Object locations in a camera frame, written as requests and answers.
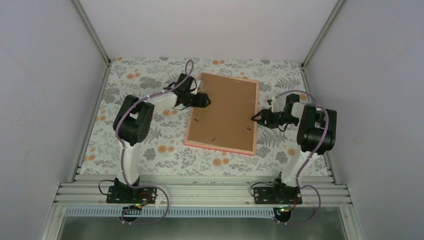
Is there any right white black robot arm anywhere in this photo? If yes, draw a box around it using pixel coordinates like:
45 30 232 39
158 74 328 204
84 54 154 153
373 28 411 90
251 90 338 204

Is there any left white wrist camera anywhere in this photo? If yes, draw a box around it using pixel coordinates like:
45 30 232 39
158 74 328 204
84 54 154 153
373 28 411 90
194 80 203 94

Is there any orange pink wooden frame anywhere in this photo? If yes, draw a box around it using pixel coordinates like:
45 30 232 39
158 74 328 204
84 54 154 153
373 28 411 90
183 72 260 157

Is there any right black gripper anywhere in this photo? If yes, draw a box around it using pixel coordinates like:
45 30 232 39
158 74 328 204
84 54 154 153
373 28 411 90
251 108 298 129

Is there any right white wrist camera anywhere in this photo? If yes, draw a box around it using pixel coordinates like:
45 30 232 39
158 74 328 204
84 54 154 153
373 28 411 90
266 97 276 113

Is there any floral patterned table mat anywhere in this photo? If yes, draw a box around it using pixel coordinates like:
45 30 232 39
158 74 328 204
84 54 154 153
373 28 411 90
79 56 329 177

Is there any aluminium rail base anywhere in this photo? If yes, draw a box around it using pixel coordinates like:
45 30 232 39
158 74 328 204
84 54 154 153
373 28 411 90
41 174 363 240

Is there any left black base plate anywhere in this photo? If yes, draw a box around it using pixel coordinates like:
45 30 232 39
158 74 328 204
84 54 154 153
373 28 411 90
106 186 157 205

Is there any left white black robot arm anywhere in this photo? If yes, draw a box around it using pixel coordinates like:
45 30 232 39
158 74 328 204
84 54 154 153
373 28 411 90
106 73 211 203

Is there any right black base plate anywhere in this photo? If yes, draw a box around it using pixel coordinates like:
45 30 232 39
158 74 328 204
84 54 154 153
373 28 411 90
253 185 303 205

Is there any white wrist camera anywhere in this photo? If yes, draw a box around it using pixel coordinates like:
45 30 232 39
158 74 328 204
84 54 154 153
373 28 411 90
266 97 276 113
194 80 203 94

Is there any brown cardboard backing board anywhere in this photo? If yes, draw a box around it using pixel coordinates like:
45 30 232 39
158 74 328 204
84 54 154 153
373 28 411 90
186 73 258 152

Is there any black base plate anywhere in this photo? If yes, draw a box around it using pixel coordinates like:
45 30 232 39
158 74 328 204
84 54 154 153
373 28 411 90
106 186 157 205
253 185 303 205

